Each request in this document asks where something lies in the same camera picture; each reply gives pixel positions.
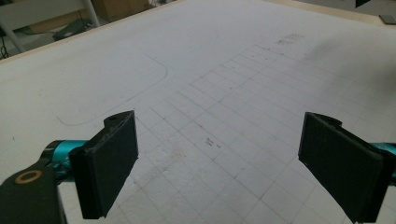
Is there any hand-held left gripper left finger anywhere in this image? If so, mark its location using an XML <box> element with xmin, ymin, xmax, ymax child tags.
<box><xmin>68</xmin><ymin>110</ymin><xmax>139</xmax><ymax>220</ymax></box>

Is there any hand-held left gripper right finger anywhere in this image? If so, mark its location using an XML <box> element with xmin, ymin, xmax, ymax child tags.
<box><xmin>298</xmin><ymin>111</ymin><xmax>396</xmax><ymax>224</ymax></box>

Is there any black flat device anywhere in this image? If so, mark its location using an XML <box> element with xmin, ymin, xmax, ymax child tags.
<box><xmin>51</xmin><ymin>18</ymin><xmax>92</xmax><ymax>42</ymax></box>

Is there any small grey flat piece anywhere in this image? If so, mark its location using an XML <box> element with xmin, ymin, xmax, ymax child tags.
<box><xmin>378</xmin><ymin>13</ymin><xmax>396</xmax><ymax>26</ymax></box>

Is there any white metal desk leg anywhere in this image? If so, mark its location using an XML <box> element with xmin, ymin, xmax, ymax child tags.
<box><xmin>0</xmin><ymin>18</ymin><xmax>27</xmax><ymax>54</ymax></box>
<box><xmin>81</xmin><ymin>0</ymin><xmax>101</xmax><ymax>28</ymax></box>

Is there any brown cardboard box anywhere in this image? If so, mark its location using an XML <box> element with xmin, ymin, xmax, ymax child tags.
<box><xmin>92</xmin><ymin>0</ymin><xmax>152</xmax><ymax>23</ymax></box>

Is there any white grid foam mat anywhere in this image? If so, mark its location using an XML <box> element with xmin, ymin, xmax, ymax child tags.
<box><xmin>0</xmin><ymin>0</ymin><xmax>396</xmax><ymax>224</ymax></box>

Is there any white desk crossbar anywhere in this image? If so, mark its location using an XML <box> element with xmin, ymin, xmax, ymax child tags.
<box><xmin>0</xmin><ymin>0</ymin><xmax>92</xmax><ymax>23</ymax></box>

